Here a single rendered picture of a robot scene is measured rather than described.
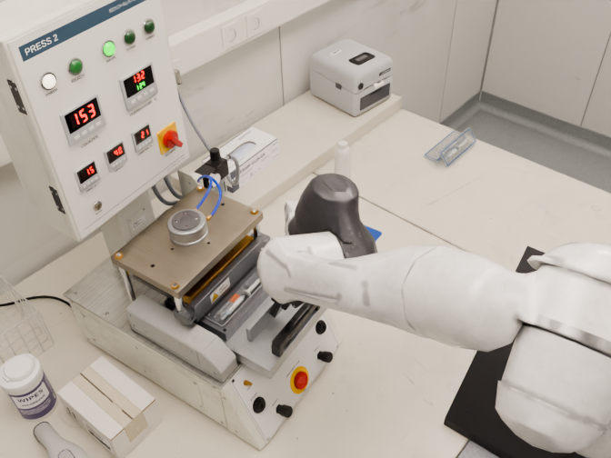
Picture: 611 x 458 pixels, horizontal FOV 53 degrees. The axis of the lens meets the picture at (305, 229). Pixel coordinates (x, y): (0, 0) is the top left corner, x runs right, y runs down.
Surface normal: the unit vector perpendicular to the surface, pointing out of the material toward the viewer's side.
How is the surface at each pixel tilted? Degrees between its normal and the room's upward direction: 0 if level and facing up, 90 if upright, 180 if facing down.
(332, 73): 86
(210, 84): 90
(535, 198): 0
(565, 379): 45
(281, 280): 69
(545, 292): 41
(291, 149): 0
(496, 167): 0
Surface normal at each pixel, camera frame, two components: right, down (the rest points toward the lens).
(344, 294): -0.76, 0.16
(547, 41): -0.66, 0.52
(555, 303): -0.62, -0.33
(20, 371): -0.02, -0.73
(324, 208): -0.41, 0.51
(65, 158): 0.83, 0.36
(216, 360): 0.52, -0.33
